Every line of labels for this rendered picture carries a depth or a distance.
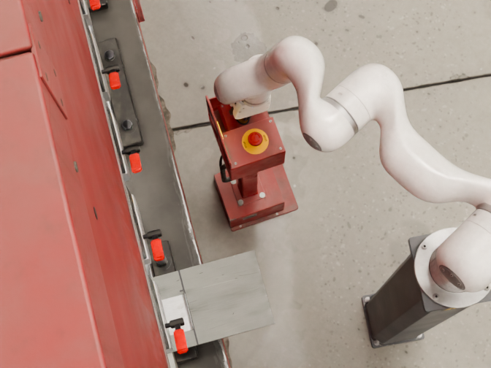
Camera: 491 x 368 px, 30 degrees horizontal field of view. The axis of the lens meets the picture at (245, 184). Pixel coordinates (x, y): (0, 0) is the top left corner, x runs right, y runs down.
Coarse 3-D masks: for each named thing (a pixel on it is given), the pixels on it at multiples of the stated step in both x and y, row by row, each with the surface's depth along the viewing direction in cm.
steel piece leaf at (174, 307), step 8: (176, 296) 214; (184, 296) 214; (168, 304) 214; (176, 304) 213; (184, 304) 213; (168, 312) 213; (176, 312) 213; (184, 312) 213; (168, 320) 213; (184, 320) 213; (184, 328) 212; (192, 328) 210
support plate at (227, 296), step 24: (216, 264) 216; (240, 264) 216; (168, 288) 215; (192, 288) 215; (216, 288) 215; (240, 288) 214; (264, 288) 214; (192, 312) 213; (216, 312) 213; (240, 312) 213; (264, 312) 213; (192, 336) 212; (216, 336) 212
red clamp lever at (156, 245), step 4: (148, 232) 199; (152, 232) 199; (156, 232) 199; (160, 232) 199; (144, 236) 199; (148, 236) 199; (152, 236) 199; (156, 236) 198; (160, 236) 199; (152, 240) 197; (156, 240) 197; (160, 240) 197; (152, 244) 196; (156, 244) 195; (160, 244) 196; (152, 248) 195; (156, 248) 194; (160, 248) 194; (156, 252) 193; (160, 252) 193; (156, 256) 192; (160, 256) 193; (156, 260) 193; (160, 260) 193
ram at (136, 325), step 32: (64, 0) 165; (64, 32) 148; (64, 64) 135; (64, 96) 123; (96, 96) 181; (96, 128) 161; (96, 160) 145; (96, 192) 132; (96, 224) 121; (128, 224) 174; (128, 256) 155; (128, 288) 140; (128, 320) 128; (128, 352) 118; (160, 352) 169
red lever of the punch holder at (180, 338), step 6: (180, 318) 194; (168, 324) 194; (174, 324) 194; (180, 324) 194; (180, 330) 192; (174, 336) 191; (180, 336) 190; (180, 342) 189; (180, 348) 188; (186, 348) 188
